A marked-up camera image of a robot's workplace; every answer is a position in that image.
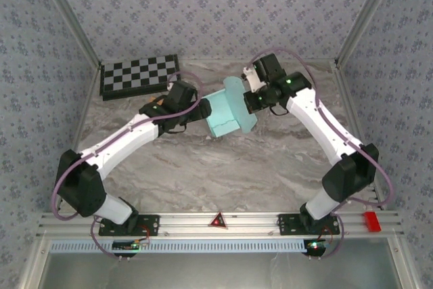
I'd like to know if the light blue paper box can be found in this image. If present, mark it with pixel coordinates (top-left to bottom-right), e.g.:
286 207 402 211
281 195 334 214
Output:
204 76 258 138

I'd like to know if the black grey chessboard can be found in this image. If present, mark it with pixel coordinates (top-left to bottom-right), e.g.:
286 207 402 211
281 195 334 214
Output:
99 53 183 102

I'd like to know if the red black triangle emblem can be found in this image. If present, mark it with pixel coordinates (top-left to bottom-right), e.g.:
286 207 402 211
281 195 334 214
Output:
208 211 228 229

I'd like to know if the small circuit board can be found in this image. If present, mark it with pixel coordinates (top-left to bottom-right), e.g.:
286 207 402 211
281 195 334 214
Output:
111 240 150 257
303 238 331 257

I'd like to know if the long red block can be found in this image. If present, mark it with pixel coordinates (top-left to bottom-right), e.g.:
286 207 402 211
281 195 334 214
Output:
361 211 382 234

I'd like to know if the grey metal panel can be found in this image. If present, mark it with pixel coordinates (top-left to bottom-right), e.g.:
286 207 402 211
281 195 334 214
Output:
33 251 407 289

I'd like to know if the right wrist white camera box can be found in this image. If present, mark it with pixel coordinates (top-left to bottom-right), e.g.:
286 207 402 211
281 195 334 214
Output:
242 65 264 93

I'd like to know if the aluminium side rail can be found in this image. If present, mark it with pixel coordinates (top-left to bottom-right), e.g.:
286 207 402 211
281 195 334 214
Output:
52 64 103 212
332 61 386 210

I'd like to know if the aluminium frame post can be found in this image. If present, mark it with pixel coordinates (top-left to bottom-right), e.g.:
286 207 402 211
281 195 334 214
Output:
334 0 403 66
33 0 102 66

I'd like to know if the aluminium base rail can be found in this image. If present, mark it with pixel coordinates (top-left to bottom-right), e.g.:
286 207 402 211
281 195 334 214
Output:
36 210 405 238

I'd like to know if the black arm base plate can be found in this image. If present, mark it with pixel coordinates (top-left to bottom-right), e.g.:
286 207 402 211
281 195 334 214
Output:
277 213 340 236
98 213 160 237

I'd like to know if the slotted white cable duct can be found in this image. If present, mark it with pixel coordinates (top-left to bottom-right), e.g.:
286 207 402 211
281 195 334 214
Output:
49 238 311 254

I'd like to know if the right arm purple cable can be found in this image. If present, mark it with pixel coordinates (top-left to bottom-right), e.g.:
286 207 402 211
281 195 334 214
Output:
245 47 395 261

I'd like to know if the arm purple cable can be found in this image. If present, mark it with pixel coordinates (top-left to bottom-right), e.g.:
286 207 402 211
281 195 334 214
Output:
50 71 204 261
245 47 395 261

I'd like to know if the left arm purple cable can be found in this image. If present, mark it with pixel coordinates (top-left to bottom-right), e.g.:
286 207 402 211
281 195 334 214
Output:
50 71 204 261

